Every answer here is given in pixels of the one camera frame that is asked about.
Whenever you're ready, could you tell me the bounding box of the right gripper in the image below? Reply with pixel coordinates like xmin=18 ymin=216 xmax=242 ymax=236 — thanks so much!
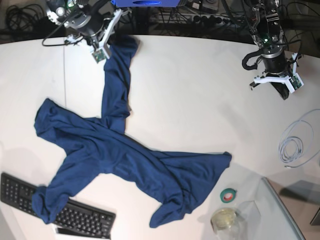
xmin=64 ymin=11 xmax=113 ymax=44

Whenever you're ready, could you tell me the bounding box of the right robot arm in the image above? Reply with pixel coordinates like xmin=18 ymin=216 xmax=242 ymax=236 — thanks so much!
xmin=43 ymin=0 xmax=108 ymax=48

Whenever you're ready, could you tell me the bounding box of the dark blue t-shirt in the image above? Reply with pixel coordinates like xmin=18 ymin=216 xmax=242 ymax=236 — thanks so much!
xmin=31 ymin=35 xmax=232 ymax=228

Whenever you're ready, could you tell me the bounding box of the coiled white cable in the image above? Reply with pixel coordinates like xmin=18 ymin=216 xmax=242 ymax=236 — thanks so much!
xmin=278 ymin=108 xmax=320 ymax=169

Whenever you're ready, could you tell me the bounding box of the clear glass jar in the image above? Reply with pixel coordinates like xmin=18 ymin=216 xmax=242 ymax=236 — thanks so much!
xmin=210 ymin=207 xmax=240 ymax=240

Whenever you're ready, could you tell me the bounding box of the black computer keyboard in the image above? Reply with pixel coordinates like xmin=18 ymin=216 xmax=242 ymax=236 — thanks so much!
xmin=0 ymin=172 xmax=116 ymax=239

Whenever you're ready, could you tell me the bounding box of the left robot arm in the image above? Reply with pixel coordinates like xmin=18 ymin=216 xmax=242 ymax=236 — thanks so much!
xmin=242 ymin=0 xmax=304 ymax=100

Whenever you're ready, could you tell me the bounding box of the green electrical tape roll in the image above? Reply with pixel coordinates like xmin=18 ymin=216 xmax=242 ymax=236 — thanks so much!
xmin=220 ymin=188 xmax=237 ymax=203

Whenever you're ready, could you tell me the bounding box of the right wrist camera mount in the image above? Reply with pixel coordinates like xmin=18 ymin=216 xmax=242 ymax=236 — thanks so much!
xmin=77 ymin=8 xmax=132 ymax=63

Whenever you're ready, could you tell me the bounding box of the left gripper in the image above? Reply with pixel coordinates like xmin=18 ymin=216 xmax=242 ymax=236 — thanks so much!
xmin=261 ymin=47 xmax=290 ymax=100

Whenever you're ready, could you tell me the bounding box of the black power strip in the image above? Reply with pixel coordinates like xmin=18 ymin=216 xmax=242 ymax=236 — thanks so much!
xmin=191 ymin=14 xmax=239 ymax=28

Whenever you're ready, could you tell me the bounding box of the blue box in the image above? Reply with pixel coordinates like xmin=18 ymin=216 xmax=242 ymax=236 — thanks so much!
xmin=110 ymin=0 xmax=180 ymax=8

